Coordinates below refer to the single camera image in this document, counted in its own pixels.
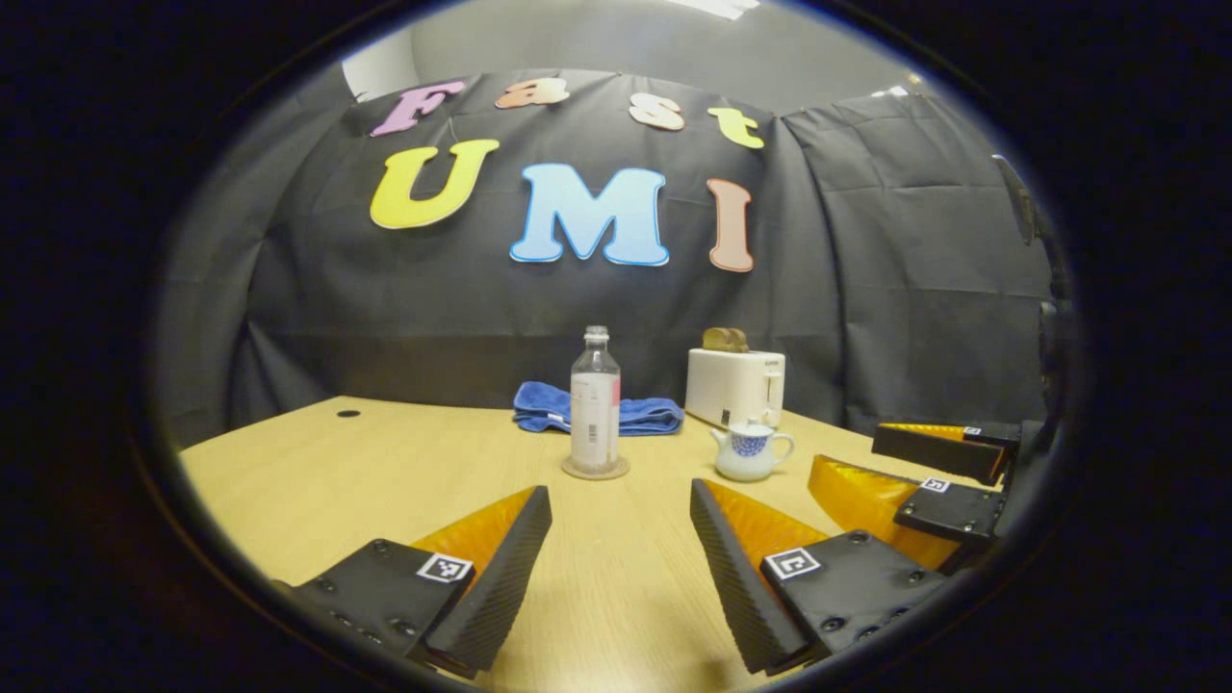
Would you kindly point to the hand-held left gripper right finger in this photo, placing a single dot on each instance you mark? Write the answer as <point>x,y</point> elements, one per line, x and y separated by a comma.
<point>736,587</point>

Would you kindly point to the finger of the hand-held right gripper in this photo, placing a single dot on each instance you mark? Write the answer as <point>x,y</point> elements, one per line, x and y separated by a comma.
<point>857,500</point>
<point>938,452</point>

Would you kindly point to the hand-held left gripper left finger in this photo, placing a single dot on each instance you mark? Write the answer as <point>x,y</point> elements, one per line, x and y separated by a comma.
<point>500,577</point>

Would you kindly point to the white blue-patterned teacup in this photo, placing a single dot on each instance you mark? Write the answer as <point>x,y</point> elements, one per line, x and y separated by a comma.
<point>746,462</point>

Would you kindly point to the round brown coaster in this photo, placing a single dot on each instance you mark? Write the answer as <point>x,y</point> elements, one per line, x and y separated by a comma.
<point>616,472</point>

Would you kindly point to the clear plastic water bottle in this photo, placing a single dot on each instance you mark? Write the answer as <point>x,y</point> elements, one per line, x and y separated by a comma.
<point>595,414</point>

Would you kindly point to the white toaster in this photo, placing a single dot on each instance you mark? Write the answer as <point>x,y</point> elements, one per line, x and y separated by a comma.
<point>731,385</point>

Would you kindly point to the blue folded towel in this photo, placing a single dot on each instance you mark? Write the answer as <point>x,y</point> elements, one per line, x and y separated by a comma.
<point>539,404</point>

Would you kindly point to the brown bread slice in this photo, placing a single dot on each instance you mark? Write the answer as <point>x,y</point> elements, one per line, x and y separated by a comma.
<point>739,342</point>
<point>714,340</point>

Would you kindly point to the ceiling light panel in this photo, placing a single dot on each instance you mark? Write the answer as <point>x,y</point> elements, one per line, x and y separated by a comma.
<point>717,7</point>
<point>890,91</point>

